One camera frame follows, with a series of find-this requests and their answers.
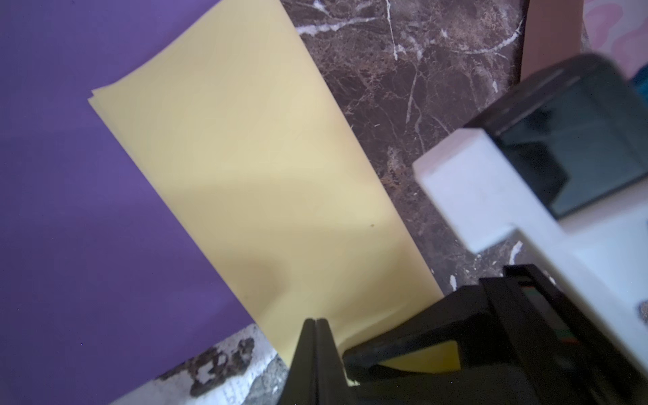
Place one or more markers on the yellow paper sheet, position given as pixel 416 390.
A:
pixel 236 130

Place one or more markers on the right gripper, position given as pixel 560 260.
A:
pixel 520 340

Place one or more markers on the purple paper sheet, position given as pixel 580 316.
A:
pixel 102 290

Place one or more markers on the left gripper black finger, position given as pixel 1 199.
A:
pixel 316 373

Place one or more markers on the brown paper sheet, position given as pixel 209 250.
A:
pixel 552 34

